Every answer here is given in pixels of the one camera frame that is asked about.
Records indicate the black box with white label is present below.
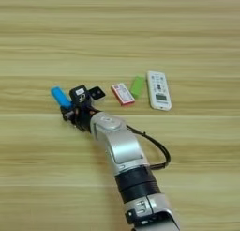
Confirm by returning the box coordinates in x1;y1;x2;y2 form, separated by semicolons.
68;85;92;105

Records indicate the white remote control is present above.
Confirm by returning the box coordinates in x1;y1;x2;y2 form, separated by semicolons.
145;70;173;112

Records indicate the red and white card box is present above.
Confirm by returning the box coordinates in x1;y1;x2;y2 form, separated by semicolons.
111;82;136;107

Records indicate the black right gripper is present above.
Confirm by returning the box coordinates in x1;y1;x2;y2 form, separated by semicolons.
59;100;101;133

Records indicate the green rectangular block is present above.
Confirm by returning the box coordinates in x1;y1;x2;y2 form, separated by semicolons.
128;75;146;100

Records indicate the blue rectangular block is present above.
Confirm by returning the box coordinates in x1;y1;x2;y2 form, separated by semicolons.
50;85;74;110

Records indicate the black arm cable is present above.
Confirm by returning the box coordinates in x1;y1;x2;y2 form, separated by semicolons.
126;124;173;171

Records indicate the small black-topped white cube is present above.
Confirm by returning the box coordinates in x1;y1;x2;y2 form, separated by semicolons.
88;85;107;101

